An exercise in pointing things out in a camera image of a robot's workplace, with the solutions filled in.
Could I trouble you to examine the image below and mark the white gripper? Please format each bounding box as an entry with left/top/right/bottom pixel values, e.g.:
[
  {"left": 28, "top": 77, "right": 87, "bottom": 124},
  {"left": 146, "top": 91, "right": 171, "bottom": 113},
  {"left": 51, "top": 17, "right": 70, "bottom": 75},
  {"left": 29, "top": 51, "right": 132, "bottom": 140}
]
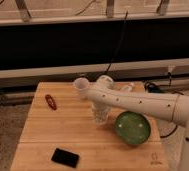
[{"left": 92, "top": 103, "right": 110, "bottom": 114}]

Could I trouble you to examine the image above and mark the white sponge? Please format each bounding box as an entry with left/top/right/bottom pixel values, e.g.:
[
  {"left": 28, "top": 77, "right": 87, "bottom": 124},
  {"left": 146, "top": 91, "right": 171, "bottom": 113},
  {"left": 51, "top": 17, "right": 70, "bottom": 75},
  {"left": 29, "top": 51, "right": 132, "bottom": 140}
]
[{"left": 94, "top": 113, "right": 108, "bottom": 125}]

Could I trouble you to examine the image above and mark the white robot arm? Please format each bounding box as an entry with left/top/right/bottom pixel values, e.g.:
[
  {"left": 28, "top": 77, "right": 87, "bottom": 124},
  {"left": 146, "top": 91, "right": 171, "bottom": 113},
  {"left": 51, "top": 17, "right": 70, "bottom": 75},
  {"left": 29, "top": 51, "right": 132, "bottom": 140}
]
[{"left": 85, "top": 75, "right": 189, "bottom": 171}]

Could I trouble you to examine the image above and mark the green ceramic bowl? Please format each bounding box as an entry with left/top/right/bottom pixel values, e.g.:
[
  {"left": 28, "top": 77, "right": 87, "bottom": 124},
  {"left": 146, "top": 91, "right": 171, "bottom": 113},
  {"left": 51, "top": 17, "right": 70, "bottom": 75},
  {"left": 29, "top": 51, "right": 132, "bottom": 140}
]
[{"left": 115, "top": 111, "right": 151, "bottom": 145}]

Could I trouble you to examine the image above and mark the clear plastic cup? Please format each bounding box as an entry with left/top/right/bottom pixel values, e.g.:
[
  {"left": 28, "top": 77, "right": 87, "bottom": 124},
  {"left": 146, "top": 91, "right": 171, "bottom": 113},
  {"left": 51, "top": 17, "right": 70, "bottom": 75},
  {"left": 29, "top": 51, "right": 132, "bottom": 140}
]
[{"left": 73, "top": 78, "right": 90, "bottom": 99}]

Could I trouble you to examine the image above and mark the white plastic bottle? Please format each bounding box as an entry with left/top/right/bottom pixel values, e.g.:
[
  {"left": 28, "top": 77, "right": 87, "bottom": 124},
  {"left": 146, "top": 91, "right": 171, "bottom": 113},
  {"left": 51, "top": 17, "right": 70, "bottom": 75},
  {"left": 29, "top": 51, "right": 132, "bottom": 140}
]
[{"left": 121, "top": 83, "right": 134, "bottom": 92}]

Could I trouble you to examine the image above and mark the wooden cutting board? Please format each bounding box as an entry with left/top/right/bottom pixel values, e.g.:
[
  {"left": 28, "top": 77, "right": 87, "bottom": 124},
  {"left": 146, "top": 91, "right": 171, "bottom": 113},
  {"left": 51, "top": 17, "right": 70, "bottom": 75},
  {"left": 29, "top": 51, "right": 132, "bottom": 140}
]
[{"left": 11, "top": 82, "right": 169, "bottom": 171}]

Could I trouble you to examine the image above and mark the red oblong object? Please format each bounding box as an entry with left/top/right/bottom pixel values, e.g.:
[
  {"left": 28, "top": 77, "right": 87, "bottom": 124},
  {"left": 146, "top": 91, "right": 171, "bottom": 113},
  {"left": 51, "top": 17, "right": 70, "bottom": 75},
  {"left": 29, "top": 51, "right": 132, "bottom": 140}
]
[{"left": 45, "top": 94, "right": 57, "bottom": 110}]

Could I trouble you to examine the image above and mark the black rectangular phone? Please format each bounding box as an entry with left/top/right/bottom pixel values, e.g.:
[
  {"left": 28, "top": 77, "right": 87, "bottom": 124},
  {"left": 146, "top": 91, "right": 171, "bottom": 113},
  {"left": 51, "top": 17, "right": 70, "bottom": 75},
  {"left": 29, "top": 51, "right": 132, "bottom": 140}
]
[{"left": 51, "top": 148, "right": 79, "bottom": 168}]

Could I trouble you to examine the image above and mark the black cable right floor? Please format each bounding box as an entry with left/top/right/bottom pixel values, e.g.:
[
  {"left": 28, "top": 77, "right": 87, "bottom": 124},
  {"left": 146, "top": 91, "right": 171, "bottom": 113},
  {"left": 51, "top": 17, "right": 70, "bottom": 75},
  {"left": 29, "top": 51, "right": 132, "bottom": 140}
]
[{"left": 143, "top": 71, "right": 186, "bottom": 139}]

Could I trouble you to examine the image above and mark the black hanging cable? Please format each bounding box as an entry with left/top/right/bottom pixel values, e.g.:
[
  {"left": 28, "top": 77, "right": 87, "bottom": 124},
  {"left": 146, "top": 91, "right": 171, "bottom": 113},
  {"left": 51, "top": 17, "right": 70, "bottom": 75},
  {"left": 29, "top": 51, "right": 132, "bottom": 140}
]
[{"left": 104, "top": 9, "right": 129, "bottom": 77}]

